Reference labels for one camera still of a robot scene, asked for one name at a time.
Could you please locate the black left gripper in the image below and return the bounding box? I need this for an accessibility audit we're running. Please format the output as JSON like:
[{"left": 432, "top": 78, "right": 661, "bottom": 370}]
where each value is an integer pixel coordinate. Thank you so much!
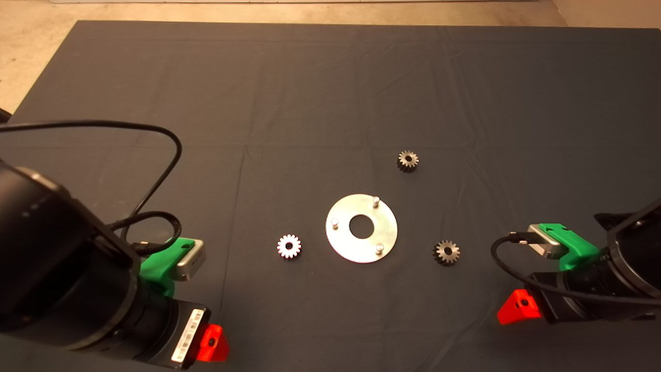
[{"left": 155, "top": 301, "right": 230, "bottom": 370}]

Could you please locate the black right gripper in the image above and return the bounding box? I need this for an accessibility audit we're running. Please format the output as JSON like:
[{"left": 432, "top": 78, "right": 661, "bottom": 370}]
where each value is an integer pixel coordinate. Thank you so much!
[{"left": 497, "top": 272, "right": 570, "bottom": 327}]

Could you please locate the small steel planetary gear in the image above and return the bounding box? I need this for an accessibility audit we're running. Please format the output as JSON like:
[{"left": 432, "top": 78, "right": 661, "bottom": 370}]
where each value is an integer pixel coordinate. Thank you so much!
[
  {"left": 396, "top": 150, "right": 419, "bottom": 173},
  {"left": 432, "top": 240, "right": 461, "bottom": 266},
  {"left": 277, "top": 234, "right": 302, "bottom": 260}
]

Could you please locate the round metal carrier plate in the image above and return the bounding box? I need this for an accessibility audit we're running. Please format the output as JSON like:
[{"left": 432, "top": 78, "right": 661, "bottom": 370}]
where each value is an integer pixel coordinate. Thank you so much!
[{"left": 325, "top": 194, "right": 399, "bottom": 264}]

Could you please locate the dark grey table cloth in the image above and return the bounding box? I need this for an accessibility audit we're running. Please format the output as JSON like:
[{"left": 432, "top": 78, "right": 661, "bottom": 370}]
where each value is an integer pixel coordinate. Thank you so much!
[{"left": 0, "top": 20, "right": 661, "bottom": 372}]

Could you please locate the thin black right camera cable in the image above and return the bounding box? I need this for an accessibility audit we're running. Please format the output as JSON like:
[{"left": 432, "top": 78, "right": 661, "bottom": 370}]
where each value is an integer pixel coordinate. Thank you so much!
[{"left": 490, "top": 232, "right": 661, "bottom": 311}]

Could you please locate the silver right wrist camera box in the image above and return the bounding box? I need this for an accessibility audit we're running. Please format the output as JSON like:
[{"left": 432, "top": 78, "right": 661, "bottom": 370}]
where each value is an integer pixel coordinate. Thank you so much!
[{"left": 526, "top": 224, "right": 564, "bottom": 260}]

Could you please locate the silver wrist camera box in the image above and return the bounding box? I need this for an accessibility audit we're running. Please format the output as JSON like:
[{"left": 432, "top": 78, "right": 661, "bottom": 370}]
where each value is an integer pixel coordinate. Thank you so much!
[
  {"left": 175, "top": 242, "right": 207, "bottom": 283},
  {"left": 526, "top": 224, "right": 564, "bottom": 260}
]

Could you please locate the green right camera mount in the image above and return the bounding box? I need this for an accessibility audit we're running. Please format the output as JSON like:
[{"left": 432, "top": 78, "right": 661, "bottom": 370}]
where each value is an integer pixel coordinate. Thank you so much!
[{"left": 539, "top": 223, "right": 600, "bottom": 272}]

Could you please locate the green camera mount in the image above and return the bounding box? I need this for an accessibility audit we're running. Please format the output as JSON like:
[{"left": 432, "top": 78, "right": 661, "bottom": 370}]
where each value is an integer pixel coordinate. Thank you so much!
[
  {"left": 140, "top": 237, "right": 196, "bottom": 298},
  {"left": 539, "top": 223, "right": 600, "bottom": 272}
]

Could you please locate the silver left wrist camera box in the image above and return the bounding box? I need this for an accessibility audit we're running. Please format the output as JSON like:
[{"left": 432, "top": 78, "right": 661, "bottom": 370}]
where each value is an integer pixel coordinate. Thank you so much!
[{"left": 175, "top": 242, "right": 207, "bottom": 283}]

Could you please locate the green left camera mount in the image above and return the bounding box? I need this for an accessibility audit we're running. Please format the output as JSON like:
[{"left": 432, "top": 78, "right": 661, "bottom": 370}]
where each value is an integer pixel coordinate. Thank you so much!
[{"left": 140, "top": 237, "right": 196, "bottom": 298}]

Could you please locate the braided black left arm cable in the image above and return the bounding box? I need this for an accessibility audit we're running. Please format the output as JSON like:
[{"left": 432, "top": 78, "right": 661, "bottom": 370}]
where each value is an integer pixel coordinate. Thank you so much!
[{"left": 109, "top": 210, "right": 183, "bottom": 258}]

